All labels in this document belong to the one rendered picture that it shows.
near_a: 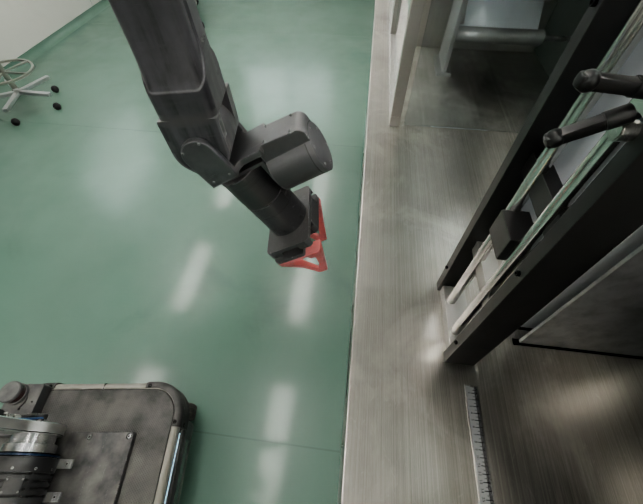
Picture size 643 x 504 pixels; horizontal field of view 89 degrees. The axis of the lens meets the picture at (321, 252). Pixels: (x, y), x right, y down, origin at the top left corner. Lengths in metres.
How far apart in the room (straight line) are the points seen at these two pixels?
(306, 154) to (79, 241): 2.04
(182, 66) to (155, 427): 1.19
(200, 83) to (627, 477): 0.74
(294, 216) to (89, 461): 1.14
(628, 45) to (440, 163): 0.63
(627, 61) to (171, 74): 0.38
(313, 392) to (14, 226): 1.99
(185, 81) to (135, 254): 1.79
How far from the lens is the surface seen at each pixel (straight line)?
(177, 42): 0.32
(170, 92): 0.34
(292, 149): 0.36
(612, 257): 0.56
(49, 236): 2.45
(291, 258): 0.45
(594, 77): 0.28
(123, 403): 1.43
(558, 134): 0.30
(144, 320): 1.82
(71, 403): 1.52
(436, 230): 0.79
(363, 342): 0.61
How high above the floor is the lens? 1.47
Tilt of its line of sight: 54 degrees down
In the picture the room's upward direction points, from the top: straight up
